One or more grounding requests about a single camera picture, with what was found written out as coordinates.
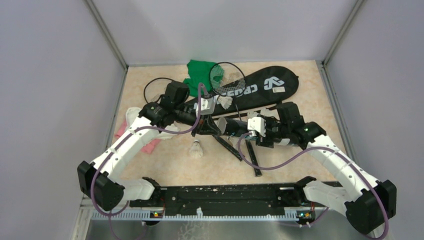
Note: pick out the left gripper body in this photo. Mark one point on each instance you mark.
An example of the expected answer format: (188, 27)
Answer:
(202, 118)

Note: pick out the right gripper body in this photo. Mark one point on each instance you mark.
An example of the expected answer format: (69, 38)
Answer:
(273, 128)

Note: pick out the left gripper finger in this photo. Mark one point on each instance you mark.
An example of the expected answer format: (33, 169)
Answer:
(214, 132)
(196, 130)

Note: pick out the shuttlecock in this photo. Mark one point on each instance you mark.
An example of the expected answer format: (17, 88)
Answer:
(252, 114)
(225, 101)
(266, 112)
(196, 150)

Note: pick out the black shuttlecock tube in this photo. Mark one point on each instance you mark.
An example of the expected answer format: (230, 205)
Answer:
(235, 128)

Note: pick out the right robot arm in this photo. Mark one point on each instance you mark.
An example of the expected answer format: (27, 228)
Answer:
(365, 201)

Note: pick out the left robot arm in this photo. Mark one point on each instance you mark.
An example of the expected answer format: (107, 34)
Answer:
(99, 179)

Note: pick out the right badminton racket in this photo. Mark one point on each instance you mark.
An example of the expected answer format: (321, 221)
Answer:
(228, 79)

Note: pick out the badminton racket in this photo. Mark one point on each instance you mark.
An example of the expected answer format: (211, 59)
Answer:
(152, 93)
(228, 79)

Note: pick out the left badminton racket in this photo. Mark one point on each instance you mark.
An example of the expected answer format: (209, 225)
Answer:
(152, 93)

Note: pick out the black racket bag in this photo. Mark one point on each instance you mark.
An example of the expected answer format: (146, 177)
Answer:
(267, 86)

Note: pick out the pink cloth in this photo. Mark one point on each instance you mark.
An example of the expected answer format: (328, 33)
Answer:
(148, 148)

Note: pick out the green cloth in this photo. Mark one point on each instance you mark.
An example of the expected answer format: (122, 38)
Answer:
(199, 72)

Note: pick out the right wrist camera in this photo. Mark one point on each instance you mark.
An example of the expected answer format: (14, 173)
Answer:
(256, 126)

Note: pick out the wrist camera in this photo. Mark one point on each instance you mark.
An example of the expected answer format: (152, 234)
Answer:
(256, 126)
(205, 106)

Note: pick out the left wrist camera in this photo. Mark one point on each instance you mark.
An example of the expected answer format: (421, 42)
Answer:
(205, 106)

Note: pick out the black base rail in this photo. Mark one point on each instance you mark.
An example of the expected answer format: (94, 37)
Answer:
(232, 202)

